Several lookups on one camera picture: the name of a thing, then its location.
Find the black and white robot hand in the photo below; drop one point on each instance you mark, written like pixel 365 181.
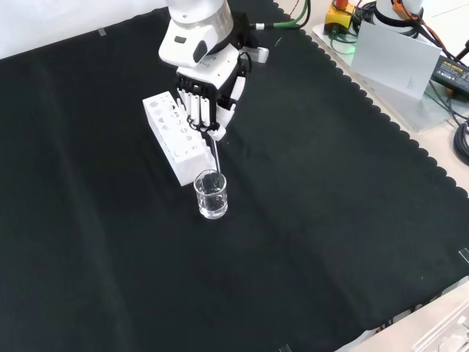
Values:
pixel 205 77

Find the clear glass rod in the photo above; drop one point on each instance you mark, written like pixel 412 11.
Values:
pixel 217 157

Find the white test tube rack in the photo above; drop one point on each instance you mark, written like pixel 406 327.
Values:
pixel 190 165

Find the clear glass beaker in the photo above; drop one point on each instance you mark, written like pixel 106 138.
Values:
pixel 212 209

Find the clear cloth clip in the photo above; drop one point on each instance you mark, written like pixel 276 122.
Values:
pixel 102 32
pixel 285 348
pixel 464 256

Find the black bench cloth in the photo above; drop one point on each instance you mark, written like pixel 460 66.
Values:
pixel 293 183

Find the yellow stop button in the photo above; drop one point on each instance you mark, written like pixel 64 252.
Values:
pixel 339 16

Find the pale white board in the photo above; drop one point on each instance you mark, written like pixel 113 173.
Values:
pixel 395 55

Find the black power adapter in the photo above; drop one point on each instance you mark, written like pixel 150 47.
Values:
pixel 452 71

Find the clear acrylic panel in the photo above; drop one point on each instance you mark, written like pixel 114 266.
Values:
pixel 447 330

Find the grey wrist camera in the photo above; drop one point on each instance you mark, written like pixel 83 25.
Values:
pixel 261 54

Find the grey metal base plate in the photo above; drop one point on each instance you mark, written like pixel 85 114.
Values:
pixel 414 110

